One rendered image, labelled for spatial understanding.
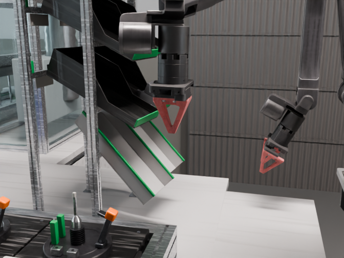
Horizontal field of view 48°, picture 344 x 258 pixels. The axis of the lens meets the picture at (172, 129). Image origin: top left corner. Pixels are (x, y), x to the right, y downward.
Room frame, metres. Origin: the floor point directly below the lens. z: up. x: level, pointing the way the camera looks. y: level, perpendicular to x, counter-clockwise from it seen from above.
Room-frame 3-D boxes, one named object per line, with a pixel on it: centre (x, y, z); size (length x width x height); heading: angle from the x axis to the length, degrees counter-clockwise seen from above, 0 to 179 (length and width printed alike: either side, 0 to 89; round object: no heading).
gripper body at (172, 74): (0.74, 0.00, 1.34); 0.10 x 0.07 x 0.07; 167
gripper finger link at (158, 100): (0.75, 0.00, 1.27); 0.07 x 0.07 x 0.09; 77
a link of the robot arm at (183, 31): (0.74, 0.00, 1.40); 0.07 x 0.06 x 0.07; 91
